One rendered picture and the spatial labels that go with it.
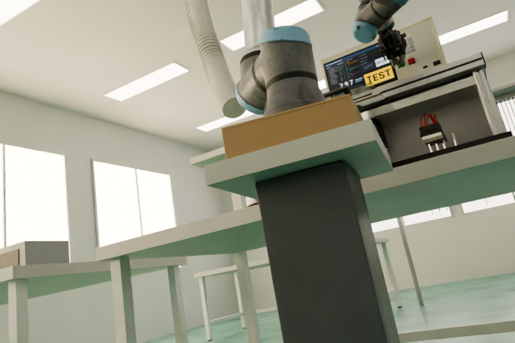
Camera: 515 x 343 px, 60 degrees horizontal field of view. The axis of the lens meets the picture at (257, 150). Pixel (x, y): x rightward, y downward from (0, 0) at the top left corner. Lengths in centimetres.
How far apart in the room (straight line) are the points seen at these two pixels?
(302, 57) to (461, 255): 707
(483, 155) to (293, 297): 62
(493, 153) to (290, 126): 56
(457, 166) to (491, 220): 666
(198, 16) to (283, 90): 239
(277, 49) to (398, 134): 91
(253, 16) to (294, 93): 35
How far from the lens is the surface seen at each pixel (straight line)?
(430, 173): 123
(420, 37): 176
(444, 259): 793
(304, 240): 84
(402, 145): 178
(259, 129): 90
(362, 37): 141
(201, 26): 323
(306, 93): 94
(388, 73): 174
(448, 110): 179
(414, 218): 798
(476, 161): 123
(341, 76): 178
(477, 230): 788
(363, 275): 82
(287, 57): 97
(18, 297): 207
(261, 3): 123
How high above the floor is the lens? 52
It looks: 16 degrees up
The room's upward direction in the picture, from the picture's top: 10 degrees counter-clockwise
